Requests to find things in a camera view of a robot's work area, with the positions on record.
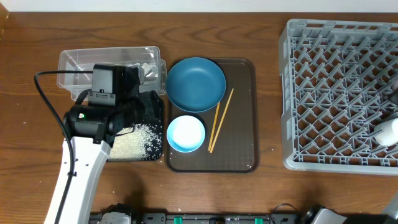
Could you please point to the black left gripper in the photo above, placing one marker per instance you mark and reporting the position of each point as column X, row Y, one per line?
column 148, row 111

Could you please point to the pile of white rice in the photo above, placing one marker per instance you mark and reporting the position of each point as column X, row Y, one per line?
column 144, row 144

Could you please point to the white tissue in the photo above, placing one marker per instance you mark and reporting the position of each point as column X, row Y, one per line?
column 147, row 72

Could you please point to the light blue small bowl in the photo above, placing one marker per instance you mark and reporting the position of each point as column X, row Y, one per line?
column 186, row 133

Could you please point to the dark blue plate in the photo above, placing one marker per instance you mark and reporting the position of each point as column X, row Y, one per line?
column 195, row 84

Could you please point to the wooden chopstick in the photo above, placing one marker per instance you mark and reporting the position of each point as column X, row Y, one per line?
column 221, row 121
column 213, row 127

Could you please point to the green cup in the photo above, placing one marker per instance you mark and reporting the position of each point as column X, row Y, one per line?
column 387, row 133

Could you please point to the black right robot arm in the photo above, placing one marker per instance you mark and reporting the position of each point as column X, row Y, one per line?
column 319, row 214

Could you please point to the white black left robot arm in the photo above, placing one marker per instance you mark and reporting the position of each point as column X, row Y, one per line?
column 97, row 134

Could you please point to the clear plastic waste bin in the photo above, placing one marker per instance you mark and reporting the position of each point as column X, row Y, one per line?
column 85, row 59

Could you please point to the grey dishwasher rack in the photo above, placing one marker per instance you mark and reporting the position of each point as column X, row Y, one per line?
column 337, row 81

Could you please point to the black rectangular tray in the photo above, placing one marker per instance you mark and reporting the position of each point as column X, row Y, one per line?
column 143, row 141

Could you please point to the brown serving tray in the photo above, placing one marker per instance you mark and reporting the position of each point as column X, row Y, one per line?
column 237, row 146

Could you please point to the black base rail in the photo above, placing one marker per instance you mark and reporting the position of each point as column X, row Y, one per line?
column 121, row 213

